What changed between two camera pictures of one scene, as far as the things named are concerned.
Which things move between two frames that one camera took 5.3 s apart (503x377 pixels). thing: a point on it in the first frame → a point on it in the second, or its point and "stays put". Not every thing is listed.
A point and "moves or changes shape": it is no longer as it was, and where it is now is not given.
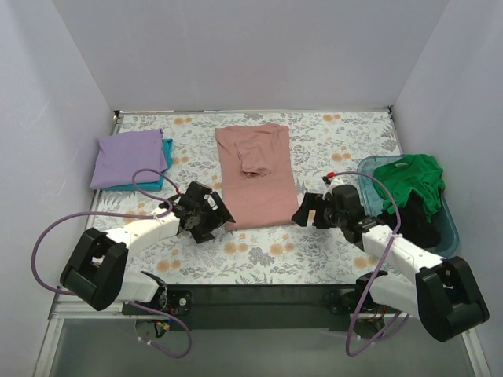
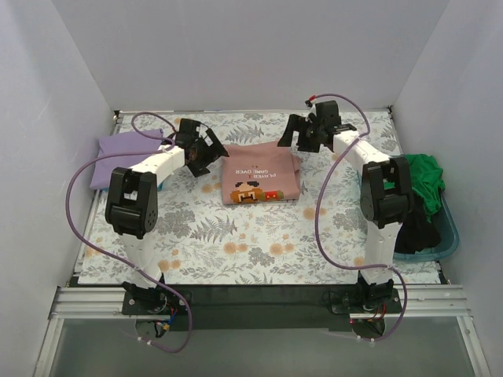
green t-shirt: [420, 172] stays put
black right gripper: [318, 214] → [306, 131]
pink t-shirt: [258, 174] moves or changes shape
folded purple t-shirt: [119, 156] stays put
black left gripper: [210, 216] → [201, 151]
